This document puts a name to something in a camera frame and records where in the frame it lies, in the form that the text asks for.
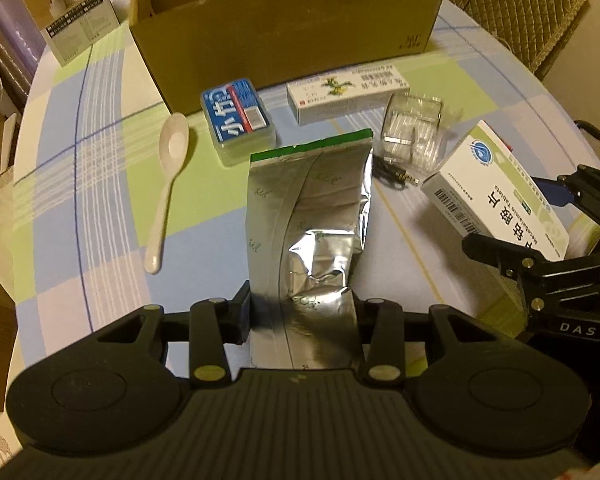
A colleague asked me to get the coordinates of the white blue tablet box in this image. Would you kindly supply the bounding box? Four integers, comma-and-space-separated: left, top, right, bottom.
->
420, 120, 569, 261

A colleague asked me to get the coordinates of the silver foil pouch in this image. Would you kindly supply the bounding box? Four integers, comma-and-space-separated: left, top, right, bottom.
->
246, 129, 373, 370

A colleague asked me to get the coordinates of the black audio cable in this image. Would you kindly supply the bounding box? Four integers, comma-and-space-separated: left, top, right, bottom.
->
371, 155, 421, 188

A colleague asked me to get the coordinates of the clear plastic wire holder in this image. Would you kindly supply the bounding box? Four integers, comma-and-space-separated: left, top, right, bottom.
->
380, 91, 446, 185

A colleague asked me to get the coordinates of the white plastic spoon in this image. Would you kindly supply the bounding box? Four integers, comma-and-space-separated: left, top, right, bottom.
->
144, 113, 189, 274

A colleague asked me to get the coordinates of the blue toothpick plastic box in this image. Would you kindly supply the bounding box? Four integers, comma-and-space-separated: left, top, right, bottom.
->
200, 78, 276, 167

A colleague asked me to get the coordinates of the white ointment box with bird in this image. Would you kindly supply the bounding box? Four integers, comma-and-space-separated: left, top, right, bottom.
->
286, 64, 410, 126

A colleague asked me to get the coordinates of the large cardboard sorting box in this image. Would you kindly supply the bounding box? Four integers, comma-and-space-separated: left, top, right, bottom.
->
130, 0, 442, 115

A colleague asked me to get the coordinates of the checked tablecloth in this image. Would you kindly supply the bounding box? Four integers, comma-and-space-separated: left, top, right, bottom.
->
12, 2, 598, 364

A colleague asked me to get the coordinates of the quilted brown chair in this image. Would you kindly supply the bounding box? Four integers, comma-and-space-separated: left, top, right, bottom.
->
450, 0, 588, 79

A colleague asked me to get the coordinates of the white humidifier product box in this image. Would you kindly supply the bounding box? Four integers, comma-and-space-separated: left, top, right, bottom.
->
22, 0, 119, 66

